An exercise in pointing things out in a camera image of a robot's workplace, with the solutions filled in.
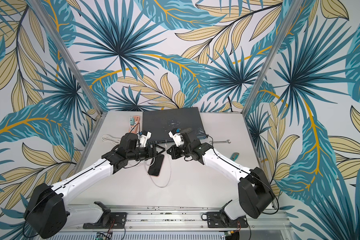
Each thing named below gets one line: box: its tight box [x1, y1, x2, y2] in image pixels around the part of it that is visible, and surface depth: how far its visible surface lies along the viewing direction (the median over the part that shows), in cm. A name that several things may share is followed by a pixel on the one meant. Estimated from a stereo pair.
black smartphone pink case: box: [148, 154, 165, 177], surface depth 92 cm
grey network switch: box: [142, 107, 209, 142], surface depth 112 cm
